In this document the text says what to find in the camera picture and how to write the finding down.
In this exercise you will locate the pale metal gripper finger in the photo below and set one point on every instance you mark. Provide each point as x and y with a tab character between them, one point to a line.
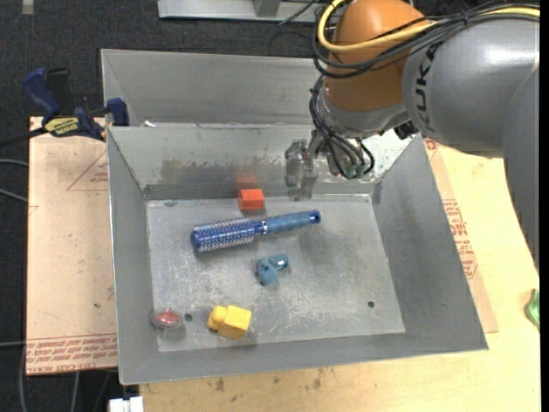
309	183
294	161

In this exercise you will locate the orange block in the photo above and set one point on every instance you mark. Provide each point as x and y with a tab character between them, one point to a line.
251	200

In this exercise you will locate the blue round hairbrush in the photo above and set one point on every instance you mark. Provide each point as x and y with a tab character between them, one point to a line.
240	232

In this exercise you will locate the small teal blue toy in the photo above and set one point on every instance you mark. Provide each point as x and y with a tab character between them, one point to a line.
269	270

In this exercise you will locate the grey metal bin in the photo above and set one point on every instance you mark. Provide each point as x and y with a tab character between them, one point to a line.
300	298

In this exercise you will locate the yellow toy block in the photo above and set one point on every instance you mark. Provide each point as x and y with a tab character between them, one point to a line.
231	322

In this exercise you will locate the clear disc with red centre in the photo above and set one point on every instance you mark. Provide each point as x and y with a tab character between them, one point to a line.
164	318

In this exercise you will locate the brown cardboard board, red print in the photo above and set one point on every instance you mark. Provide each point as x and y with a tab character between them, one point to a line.
68	251

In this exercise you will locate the black cylinder on white bracket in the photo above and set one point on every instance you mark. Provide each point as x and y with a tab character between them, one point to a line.
406	130

